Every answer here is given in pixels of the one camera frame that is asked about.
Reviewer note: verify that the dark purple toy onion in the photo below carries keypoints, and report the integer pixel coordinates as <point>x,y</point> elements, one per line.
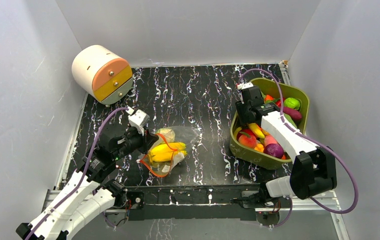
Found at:
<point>274,150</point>

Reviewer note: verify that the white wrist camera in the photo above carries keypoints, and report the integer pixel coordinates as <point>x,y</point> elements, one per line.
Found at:
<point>138,119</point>
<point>242,86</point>

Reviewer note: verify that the lime green toy fruit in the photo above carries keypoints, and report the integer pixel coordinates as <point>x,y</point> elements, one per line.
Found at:
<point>292,103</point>

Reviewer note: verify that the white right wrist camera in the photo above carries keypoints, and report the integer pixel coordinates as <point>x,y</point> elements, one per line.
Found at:
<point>242,86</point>

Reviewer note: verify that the olive green plastic bin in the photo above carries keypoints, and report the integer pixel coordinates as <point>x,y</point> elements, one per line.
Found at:
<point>269,87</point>

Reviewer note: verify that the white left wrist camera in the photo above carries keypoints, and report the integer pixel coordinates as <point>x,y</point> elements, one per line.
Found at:
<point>138,119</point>

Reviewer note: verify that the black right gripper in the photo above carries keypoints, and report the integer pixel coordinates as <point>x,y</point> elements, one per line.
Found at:
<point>242,117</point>

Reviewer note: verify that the clear zip bag orange zipper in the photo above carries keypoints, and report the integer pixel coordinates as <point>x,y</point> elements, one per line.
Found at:
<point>185,134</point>

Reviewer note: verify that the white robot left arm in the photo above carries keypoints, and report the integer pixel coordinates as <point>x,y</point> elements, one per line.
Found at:
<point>87,193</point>

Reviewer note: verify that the pink toy peach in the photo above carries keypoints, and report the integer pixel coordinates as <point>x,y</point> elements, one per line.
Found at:
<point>247,140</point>

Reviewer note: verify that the yellow toy banana bunch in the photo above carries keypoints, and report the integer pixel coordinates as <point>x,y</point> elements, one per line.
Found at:
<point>166,152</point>

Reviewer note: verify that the green toy cabbage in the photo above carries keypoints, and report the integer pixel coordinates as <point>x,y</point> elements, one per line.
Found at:
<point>168,133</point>

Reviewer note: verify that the orange toy fruit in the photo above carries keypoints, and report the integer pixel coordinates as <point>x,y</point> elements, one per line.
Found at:
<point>259,147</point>

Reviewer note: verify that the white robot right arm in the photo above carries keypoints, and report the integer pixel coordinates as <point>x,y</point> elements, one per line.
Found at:
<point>314,167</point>

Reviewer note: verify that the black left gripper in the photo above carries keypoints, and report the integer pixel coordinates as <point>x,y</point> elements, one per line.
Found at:
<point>147,140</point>

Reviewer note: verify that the small yellow toy banana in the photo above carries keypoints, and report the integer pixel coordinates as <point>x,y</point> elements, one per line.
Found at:
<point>257,131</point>

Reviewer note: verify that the round white mini drawer cabinet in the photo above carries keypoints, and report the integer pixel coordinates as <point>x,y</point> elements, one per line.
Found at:
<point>103,74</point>

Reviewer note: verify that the purple toy sweet potato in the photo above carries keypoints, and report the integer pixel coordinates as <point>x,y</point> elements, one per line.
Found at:
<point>294,114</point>

